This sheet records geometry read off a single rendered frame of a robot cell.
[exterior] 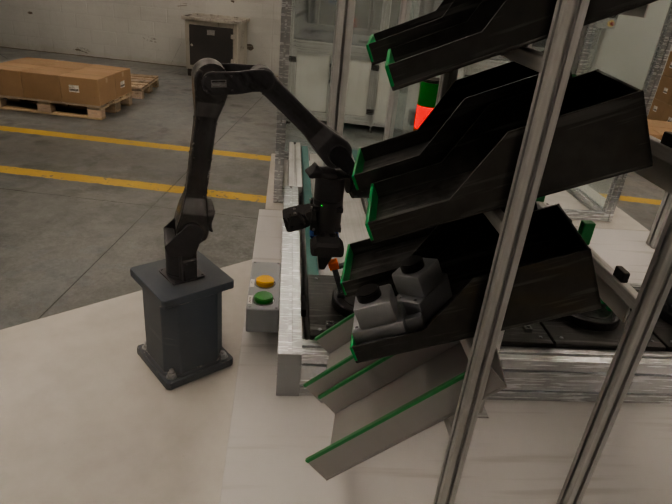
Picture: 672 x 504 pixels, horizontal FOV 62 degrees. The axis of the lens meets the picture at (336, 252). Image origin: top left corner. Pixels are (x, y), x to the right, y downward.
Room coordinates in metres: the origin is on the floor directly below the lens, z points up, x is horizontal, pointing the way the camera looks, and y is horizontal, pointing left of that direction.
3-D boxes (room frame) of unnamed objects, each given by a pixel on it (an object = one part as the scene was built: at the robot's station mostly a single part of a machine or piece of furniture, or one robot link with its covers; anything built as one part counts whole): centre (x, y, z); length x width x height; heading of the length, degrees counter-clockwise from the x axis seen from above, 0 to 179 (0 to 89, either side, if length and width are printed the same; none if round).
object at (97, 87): (6.05, 3.12, 0.20); 1.20 x 0.80 x 0.41; 88
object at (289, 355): (1.28, 0.11, 0.91); 0.89 x 0.06 x 0.11; 7
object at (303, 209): (1.00, 0.08, 1.17); 0.07 x 0.07 x 0.06; 9
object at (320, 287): (1.02, -0.07, 0.96); 0.24 x 0.24 x 0.02; 7
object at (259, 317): (1.08, 0.15, 0.93); 0.21 x 0.07 x 0.06; 7
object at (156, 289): (0.92, 0.29, 0.96); 0.15 x 0.15 x 0.20; 43
